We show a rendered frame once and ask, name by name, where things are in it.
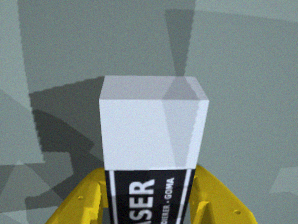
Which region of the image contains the white eraser with black sleeve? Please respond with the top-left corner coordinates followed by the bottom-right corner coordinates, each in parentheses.
top-left (99, 76), bottom-right (209, 224)

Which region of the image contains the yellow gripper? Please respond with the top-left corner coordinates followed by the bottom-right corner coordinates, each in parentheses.
top-left (45, 165), bottom-right (257, 224)

